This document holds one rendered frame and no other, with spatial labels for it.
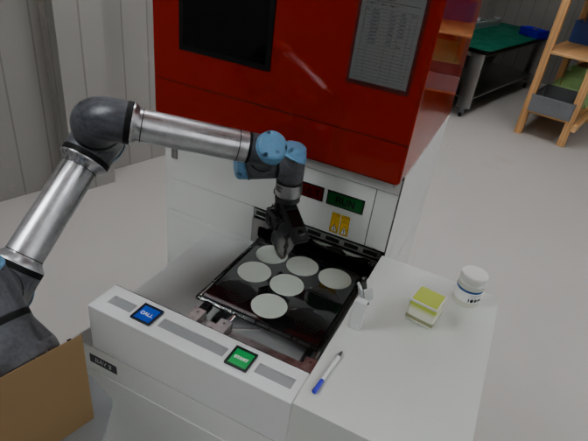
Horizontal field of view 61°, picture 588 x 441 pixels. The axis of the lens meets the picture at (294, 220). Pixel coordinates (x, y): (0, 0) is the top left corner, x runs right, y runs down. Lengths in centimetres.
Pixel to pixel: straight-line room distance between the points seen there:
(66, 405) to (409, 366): 74
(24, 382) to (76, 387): 13
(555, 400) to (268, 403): 190
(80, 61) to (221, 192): 197
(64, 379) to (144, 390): 30
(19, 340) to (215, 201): 87
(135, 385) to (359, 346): 57
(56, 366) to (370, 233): 91
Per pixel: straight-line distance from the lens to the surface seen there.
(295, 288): 144
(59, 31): 339
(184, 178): 177
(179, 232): 190
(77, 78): 350
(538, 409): 271
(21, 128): 363
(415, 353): 125
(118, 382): 143
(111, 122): 115
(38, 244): 124
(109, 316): 127
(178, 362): 120
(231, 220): 173
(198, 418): 130
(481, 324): 141
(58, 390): 113
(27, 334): 108
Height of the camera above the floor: 181
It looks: 31 degrees down
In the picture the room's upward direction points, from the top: 8 degrees clockwise
